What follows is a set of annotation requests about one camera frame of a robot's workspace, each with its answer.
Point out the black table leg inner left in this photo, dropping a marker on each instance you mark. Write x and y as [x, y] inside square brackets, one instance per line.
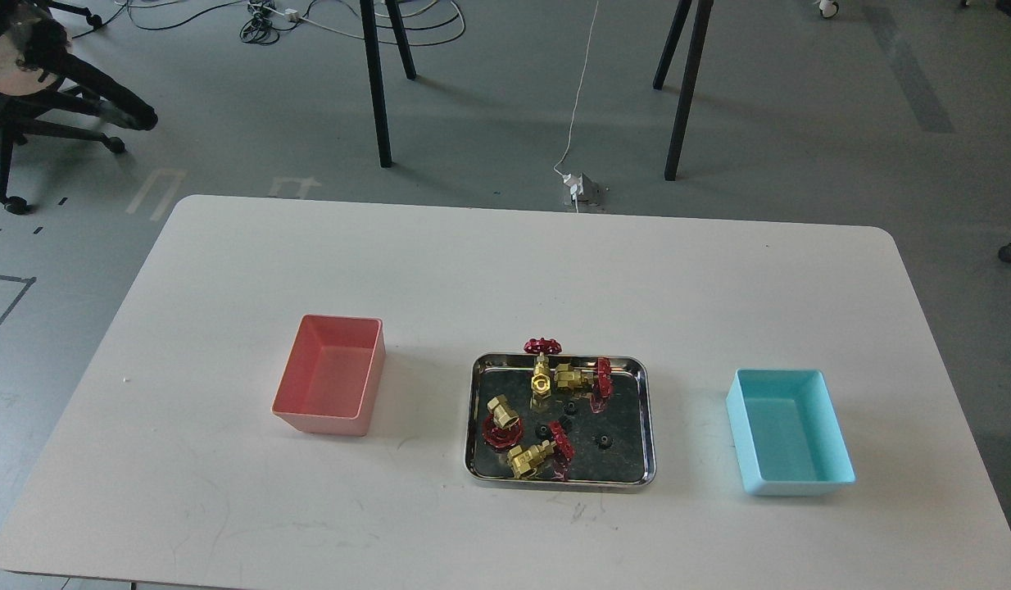
[402, 42]

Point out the light blue plastic box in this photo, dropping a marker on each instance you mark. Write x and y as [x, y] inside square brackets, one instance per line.
[788, 440]

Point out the black table leg inner right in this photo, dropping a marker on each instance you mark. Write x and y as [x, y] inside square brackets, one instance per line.
[681, 13]

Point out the black office chair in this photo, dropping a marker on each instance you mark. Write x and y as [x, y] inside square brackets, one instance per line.
[38, 74]

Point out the white floor power adapter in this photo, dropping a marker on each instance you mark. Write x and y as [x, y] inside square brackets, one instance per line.
[584, 193]

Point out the black table leg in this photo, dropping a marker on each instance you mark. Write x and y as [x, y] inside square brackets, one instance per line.
[702, 11]
[681, 13]
[368, 21]
[402, 42]

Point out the brass valve red handwheel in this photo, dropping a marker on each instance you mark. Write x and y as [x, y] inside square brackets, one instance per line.
[502, 428]
[595, 380]
[526, 462]
[541, 381]

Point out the brass valve front red handwheel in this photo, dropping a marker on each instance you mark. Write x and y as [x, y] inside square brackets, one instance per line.
[526, 462]

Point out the pink plastic box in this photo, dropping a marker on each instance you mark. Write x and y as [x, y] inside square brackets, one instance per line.
[331, 380]

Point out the brass valve upright red handwheel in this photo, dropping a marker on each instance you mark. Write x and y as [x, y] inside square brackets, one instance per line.
[541, 381]

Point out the shiny metal tray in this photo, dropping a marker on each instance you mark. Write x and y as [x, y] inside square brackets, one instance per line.
[630, 462]

